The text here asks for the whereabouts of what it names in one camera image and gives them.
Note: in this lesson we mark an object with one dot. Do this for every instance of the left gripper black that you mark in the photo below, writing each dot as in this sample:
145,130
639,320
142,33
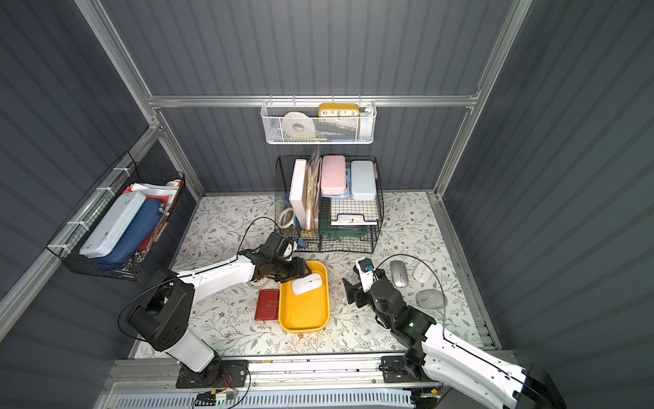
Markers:
285,268

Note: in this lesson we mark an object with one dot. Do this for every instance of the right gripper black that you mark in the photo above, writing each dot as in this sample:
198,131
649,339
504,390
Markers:
358,291

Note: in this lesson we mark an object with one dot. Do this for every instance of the white computer mouse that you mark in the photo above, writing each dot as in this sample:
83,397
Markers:
306,284

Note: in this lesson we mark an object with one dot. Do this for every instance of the silver computer mouse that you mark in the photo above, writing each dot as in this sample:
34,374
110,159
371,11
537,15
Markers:
399,274

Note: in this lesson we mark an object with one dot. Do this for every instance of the small white mouse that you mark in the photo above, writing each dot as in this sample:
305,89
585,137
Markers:
422,273

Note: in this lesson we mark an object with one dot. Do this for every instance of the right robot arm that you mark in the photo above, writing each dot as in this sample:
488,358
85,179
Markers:
435,353

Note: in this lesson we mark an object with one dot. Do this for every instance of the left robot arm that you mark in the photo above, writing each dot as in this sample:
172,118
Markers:
160,316

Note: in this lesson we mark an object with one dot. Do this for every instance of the yellow storage box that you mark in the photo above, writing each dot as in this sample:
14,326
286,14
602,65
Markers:
310,311

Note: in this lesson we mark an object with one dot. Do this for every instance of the grey round mouse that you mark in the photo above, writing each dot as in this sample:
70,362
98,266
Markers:
431,299

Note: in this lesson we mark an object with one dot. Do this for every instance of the tape roll in organizer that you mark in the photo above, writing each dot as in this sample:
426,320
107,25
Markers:
287,218

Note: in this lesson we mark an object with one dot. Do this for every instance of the red wallet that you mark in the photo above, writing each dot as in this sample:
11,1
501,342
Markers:
267,306

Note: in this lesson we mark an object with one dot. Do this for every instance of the green cloth bag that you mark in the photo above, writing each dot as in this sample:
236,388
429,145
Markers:
332,236

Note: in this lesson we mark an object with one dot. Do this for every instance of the white book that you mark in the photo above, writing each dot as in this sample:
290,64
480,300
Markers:
297,193

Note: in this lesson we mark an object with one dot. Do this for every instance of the white paper stack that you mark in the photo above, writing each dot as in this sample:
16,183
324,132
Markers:
348,220

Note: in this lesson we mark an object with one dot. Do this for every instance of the pink pencil case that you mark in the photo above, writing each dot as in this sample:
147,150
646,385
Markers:
333,175

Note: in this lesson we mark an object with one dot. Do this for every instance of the light blue pencil case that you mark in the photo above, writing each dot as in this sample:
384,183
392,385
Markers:
363,180

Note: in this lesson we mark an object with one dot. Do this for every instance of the white hanging mesh basket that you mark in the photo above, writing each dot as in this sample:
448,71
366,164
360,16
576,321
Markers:
333,131

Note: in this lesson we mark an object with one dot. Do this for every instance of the white tape roll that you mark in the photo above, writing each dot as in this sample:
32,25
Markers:
297,125

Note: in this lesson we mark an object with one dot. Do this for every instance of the yellow clock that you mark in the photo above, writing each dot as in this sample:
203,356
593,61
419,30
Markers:
338,110

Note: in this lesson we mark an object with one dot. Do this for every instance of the navy blue pouch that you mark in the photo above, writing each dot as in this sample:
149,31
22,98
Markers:
144,222

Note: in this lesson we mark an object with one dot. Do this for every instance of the white case in basket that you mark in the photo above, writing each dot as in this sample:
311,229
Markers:
111,228

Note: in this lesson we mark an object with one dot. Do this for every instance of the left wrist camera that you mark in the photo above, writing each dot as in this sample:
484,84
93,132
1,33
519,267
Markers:
290,248

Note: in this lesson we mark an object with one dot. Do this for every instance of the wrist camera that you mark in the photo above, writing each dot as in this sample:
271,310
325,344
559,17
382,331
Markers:
290,248
366,270

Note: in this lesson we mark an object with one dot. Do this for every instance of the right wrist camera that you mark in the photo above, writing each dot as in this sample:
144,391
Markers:
366,270

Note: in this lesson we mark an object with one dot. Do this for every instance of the black wire desk organizer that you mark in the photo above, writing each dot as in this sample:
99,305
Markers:
310,240

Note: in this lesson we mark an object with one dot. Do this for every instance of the metal base rail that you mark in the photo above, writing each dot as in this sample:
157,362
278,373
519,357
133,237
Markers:
284,381

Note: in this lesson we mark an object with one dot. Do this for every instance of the black wall wire basket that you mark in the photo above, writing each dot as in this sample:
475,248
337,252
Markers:
156,182

